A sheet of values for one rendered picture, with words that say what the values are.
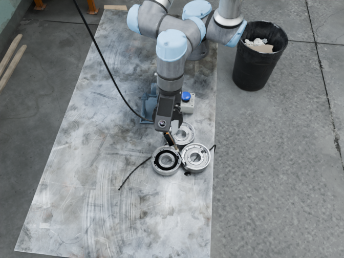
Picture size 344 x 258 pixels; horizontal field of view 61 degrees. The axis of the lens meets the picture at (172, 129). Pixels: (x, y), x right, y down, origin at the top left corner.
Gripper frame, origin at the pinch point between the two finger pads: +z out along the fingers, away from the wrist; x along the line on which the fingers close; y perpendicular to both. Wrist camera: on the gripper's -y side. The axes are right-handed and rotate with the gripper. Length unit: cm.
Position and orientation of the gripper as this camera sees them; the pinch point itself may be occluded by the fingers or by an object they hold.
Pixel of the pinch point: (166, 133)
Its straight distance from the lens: 96.9
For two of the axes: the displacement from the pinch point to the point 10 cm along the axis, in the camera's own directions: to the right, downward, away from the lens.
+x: -9.9, -1.2, 0.5
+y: 1.2, -7.6, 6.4
